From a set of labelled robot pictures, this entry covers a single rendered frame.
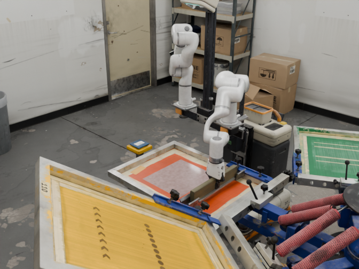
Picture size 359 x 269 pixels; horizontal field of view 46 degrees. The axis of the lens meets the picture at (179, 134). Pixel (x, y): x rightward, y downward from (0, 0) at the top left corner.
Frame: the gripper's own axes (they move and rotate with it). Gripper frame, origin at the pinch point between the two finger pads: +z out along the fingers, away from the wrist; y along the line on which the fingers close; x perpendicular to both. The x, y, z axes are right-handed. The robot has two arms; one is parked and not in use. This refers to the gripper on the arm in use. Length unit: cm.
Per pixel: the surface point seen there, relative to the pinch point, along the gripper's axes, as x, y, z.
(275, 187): -18.7, -27.6, -1.2
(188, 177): -2.7, 21.8, 6.5
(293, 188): -178, 37, 104
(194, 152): -25.0, 37.3, 3.7
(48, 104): -104, 366, 83
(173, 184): 9.5, 23.2, 6.4
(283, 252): 33, -62, -10
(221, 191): -4.5, -2.1, 6.4
